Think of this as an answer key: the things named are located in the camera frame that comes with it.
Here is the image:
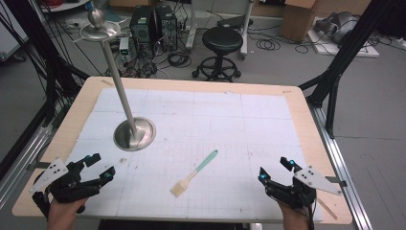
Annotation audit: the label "teal handled pastry brush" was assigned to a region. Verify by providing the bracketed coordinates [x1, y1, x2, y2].
[169, 149, 219, 198]

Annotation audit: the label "aluminium rail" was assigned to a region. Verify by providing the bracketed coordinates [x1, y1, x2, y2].
[307, 103, 373, 230]
[0, 124, 55, 210]

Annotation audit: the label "person's left hand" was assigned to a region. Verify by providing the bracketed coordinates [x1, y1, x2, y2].
[47, 197, 89, 230]

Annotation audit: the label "black round stool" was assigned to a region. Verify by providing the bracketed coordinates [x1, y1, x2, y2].
[192, 26, 244, 82]

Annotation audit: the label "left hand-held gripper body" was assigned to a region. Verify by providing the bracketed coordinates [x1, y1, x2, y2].
[29, 157, 104, 219]

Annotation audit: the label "white gridded mat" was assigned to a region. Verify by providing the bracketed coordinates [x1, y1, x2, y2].
[64, 87, 324, 223]

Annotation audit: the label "small grey power supply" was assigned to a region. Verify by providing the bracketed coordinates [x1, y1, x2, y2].
[118, 36, 131, 63]

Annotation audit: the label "brown cardboard box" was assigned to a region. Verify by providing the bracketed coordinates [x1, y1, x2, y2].
[280, 0, 320, 43]

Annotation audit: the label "coiled black cable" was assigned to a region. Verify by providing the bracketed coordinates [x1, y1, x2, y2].
[256, 37, 282, 52]
[167, 51, 192, 69]
[293, 44, 310, 55]

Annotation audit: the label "bundle of black cables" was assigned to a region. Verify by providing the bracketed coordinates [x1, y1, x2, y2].
[0, 0, 92, 128]

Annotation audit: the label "thin wooden stick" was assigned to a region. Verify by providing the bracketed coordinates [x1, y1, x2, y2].
[315, 196, 339, 221]

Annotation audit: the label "black computer tower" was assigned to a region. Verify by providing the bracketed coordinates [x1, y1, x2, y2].
[155, 5, 179, 53]
[129, 5, 155, 50]

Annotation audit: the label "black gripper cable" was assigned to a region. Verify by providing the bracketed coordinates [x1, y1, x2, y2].
[305, 204, 318, 230]

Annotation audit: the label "person's right hand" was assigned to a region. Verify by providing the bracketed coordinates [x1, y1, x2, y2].
[277, 201, 311, 230]

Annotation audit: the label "white metal stand frame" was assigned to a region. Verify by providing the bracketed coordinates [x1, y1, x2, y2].
[184, 0, 255, 61]

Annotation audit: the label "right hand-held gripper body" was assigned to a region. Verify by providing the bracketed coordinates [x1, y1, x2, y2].
[265, 165, 344, 211]

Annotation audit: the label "black metal frame stand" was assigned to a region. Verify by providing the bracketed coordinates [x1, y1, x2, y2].
[298, 0, 397, 139]

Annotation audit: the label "white floor board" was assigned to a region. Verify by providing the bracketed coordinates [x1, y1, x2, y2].
[306, 16, 381, 58]

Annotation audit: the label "grey rounded device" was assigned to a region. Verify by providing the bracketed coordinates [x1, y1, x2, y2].
[313, 11, 361, 45]

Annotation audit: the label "tall silver metal stand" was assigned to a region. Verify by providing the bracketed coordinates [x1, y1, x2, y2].
[79, 8, 157, 152]

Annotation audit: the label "grey metal bracket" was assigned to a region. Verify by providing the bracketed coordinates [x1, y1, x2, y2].
[325, 175, 348, 188]
[26, 160, 53, 171]

